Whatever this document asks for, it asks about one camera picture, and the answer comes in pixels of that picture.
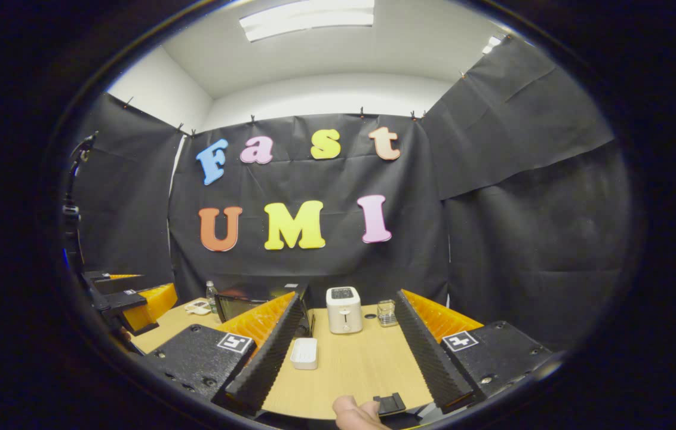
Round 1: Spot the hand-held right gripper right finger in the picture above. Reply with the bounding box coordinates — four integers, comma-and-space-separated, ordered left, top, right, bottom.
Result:
395, 289, 555, 414

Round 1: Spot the black electric oven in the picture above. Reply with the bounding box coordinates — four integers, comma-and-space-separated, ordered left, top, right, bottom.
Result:
214, 282, 315, 338

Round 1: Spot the black backdrop cloth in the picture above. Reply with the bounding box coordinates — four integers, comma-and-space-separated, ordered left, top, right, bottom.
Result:
66, 35, 634, 353

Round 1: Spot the white rectangular dish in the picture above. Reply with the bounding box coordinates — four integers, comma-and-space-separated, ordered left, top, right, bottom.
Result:
290, 337, 319, 371

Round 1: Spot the wire mesh utensil basket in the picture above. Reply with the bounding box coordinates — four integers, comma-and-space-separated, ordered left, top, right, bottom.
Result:
377, 299, 399, 327

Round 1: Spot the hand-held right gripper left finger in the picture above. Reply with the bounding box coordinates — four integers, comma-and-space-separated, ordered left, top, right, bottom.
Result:
135, 291, 309, 417

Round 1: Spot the large ceiling light panel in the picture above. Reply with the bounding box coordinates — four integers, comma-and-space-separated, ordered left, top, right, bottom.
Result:
238, 0, 376, 42

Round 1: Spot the white toaster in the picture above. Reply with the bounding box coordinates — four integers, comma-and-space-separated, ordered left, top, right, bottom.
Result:
325, 286, 364, 335

